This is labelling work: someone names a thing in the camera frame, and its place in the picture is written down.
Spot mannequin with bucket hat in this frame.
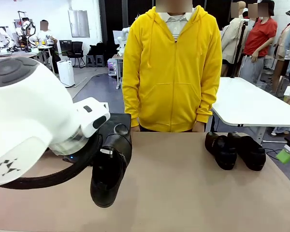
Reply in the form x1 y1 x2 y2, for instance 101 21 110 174
272 4 290 107

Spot black bags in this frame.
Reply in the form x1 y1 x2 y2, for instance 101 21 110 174
87 41 106 57

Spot black tripod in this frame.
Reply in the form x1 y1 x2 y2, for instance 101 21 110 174
231 20 248 78

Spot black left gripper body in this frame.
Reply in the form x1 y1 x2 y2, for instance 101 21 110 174
61 144 95 167

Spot person's left forearm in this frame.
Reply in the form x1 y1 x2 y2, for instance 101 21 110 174
195 77 223 124

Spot person in white T-shirt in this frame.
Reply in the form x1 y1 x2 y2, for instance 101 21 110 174
36 20 61 73

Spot mannequin in beige jacket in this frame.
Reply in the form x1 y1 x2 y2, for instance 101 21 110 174
219 1 247 77

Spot black office chair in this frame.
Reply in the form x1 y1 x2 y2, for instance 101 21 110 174
66 41 86 69

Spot black leather loafer shoe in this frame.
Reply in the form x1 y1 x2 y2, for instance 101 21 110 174
204 131 238 171
90 123 133 208
227 131 267 172

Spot person's right forearm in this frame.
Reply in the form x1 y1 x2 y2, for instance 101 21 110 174
122 77 141 128

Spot black floor cable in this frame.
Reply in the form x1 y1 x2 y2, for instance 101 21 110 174
264 144 287 161

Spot white air purifier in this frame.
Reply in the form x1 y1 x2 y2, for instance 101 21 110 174
56 60 76 88

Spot black monitor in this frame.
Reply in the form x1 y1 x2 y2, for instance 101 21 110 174
59 40 73 56

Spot person in yellow hoodie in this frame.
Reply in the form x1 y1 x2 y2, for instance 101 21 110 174
122 5 223 133

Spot silver wall panel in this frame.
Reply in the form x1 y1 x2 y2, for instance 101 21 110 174
68 9 90 38

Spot white workbench table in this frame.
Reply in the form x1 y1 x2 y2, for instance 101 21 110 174
0 44 55 73

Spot mannequin in red shirt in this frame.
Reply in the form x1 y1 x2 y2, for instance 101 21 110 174
241 0 278 86

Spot black shoe stand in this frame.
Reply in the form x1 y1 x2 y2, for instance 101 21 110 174
96 112 132 136

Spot computer case with lights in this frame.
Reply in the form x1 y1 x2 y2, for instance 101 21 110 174
107 58 123 77

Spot black cable sleeve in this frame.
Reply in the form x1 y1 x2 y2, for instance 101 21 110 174
0 134 104 190

